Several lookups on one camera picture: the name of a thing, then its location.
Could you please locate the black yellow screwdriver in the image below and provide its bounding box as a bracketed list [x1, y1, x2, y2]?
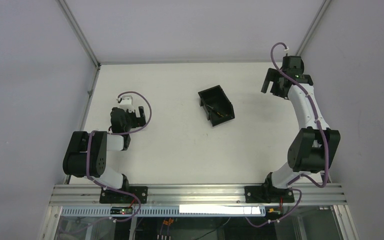
[204, 104, 226, 118]

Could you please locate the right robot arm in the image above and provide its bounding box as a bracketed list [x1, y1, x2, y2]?
[261, 54, 341, 202]

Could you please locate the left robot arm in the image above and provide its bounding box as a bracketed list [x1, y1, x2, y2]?
[62, 106, 146, 192]

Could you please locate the black plastic bin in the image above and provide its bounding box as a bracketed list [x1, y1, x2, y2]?
[198, 85, 235, 127]

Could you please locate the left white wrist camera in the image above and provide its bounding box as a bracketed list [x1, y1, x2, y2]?
[117, 95, 135, 113]

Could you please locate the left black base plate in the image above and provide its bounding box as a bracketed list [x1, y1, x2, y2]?
[99, 185, 149, 204]

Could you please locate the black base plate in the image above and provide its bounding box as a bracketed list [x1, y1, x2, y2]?
[244, 185, 295, 204]
[99, 185, 149, 204]

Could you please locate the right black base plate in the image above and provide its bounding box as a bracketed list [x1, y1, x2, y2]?
[244, 185, 295, 204]

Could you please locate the slotted cable duct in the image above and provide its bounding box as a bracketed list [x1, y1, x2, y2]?
[61, 204, 266, 217]

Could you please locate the left aluminium frame post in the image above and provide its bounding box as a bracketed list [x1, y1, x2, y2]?
[57, 0, 101, 185]

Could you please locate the aluminium front rail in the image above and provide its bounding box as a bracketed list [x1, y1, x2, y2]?
[49, 183, 347, 207]

